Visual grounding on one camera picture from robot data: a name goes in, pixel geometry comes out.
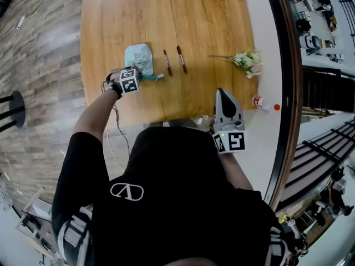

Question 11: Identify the person's left hand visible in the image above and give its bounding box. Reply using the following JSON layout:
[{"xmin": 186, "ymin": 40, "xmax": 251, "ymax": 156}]
[{"xmin": 101, "ymin": 71, "xmax": 123, "ymax": 100}]

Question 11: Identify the person's right forearm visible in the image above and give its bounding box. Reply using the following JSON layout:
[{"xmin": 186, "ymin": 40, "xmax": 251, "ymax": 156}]
[{"xmin": 219, "ymin": 150, "xmax": 253, "ymax": 191}]

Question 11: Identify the light blue pencil pouch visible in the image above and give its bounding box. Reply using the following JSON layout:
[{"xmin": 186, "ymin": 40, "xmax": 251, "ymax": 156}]
[{"xmin": 123, "ymin": 42, "xmax": 165, "ymax": 81}]

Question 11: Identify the white object on floor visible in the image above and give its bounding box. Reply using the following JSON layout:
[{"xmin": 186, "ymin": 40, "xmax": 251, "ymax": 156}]
[{"xmin": 15, "ymin": 14, "xmax": 28, "ymax": 30}]

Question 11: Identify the grey left shoulder strap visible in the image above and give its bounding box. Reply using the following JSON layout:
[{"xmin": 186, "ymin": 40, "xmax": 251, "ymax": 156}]
[{"xmin": 56, "ymin": 205, "xmax": 93, "ymax": 266}]

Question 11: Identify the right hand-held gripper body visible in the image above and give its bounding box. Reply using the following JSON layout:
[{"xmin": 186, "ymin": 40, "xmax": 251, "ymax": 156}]
[{"xmin": 210, "ymin": 114, "xmax": 248, "ymax": 155}]

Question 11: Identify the grey right shoulder strap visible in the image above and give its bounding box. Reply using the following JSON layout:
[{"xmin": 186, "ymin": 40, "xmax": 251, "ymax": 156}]
[{"xmin": 266, "ymin": 226, "xmax": 292, "ymax": 266}]

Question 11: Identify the white bottle with red label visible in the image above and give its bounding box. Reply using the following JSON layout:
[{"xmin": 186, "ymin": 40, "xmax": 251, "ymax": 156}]
[{"xmin": 251, "ymin": 94, "xmax": 271, "ymax": 111}]

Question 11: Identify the thin black cable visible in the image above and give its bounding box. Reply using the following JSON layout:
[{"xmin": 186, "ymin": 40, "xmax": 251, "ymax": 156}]
[{"xmin": 101, "ymin": 79, "xmax": 131, "ymax": 158}]

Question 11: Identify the grey shoulder strap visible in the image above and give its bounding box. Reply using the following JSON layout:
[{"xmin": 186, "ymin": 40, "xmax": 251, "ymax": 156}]
[
  {"xmin": 266, "ymin": 226, "xmax": 292, "ymax": 266},
  {"xmin": 56, "ymin": 205, "xmax": 93, "ymax": 266}
]

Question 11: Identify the black office chair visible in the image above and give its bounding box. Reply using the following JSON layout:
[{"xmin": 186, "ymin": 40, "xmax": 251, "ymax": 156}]
[{"xmin": 295, "ymin": 18, "xmax": 312, "ymax": 34}]

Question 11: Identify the white metal rack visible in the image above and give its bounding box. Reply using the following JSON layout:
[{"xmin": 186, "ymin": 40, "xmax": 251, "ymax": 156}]
[{"xmin": 14, "ymin": 186, "xmax": 57, "ymax": 260}]

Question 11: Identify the person's black t-shirt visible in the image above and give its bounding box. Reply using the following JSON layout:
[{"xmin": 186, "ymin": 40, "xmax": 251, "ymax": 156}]
[{"xmin": 50, "ymin": 126, "xmax": 284, "ymax": 266}]

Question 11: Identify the thin white cable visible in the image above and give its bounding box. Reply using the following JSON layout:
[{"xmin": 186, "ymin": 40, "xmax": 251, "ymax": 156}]
[{"xmin": 106, "ymin": 128, "xmax": 126, "ymax": 173}]

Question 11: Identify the artificial flower bouquet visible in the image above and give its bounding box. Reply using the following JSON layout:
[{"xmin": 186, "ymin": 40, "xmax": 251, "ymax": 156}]
[{"xmin": 207, "ymin": 49, "xmax": 265, "ymax": 80}]

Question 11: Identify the brown pen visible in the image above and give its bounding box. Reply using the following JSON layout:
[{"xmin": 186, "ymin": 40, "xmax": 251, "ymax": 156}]
[
  {"xmin": 162, "ymin": 49, "xmax": 174, "ymax": 77},
  {"xmin": 176, "ymin": 45, "xmax": 188, "ymax": 75}
]

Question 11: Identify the person's left forearm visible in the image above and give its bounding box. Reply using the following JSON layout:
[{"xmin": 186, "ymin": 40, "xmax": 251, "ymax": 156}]
[{"xmin": 72, "ymin": 88, "xmax": 120, "ymax": 144}]

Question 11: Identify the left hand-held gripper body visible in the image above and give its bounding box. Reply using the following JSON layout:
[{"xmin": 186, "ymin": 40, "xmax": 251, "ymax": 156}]
[{"xmin": 112, "ymin": 65, "xmax": 146, "ymax": 95}]

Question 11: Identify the white boxy appliance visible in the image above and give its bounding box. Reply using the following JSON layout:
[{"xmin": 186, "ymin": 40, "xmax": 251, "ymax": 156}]
[{"xmin": 302, "ymin": 34, "xmax": 323, "ymax": 50}]

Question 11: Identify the black round stool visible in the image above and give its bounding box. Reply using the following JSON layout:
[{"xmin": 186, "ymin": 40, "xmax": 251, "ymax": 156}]
[{"xmin": 0, "ymin": 90, "xmax": 27, "ymax": 134}]

